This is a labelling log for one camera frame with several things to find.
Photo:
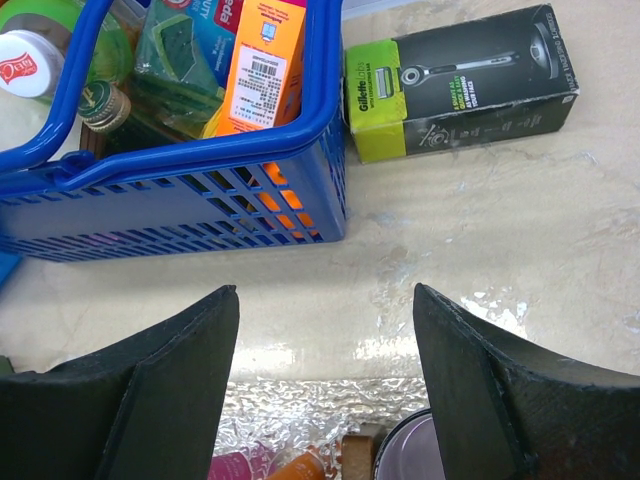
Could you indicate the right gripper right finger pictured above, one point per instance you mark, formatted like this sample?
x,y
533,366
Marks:
x,y
506,408

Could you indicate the light blue compartment bin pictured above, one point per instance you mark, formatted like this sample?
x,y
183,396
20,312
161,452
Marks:
x,y
8,264

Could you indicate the green scouring sponge pack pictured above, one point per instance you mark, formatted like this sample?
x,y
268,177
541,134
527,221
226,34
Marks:
x,y
184,55

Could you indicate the orange pink snack box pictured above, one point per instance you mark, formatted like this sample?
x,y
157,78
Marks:
x,y
264,88

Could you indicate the green soda bottle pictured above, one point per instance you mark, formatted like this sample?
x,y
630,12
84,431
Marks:
x,y
35,39

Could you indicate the orange toothpaste tube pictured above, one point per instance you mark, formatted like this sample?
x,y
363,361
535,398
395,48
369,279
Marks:
x,y
310,464

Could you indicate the green metal tray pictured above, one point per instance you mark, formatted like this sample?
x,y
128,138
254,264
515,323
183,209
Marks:
x,y
6,367

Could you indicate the dark blue shopping basket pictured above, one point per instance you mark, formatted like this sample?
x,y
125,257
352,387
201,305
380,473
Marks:
x,y
277,187

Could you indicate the purple translucent cup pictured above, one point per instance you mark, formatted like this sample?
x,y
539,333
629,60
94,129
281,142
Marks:
x,y
410,451

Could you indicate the clear glass tray wooden handles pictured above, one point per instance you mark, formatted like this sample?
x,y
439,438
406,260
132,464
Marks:
x,y
341,422

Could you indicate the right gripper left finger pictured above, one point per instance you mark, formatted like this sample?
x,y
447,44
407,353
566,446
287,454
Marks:
x,y
145,407

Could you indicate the black box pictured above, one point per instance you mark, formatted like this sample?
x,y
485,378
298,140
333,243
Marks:
x,y
494,79

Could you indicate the glass jar gold lid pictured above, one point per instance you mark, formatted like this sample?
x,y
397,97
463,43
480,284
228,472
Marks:
x,y
103,107

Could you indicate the crumpled beige paper bag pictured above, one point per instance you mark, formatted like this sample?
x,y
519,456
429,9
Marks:
x,y
21,119

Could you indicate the pink toothpaste tube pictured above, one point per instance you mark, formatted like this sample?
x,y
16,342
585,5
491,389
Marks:
x,y
231,466

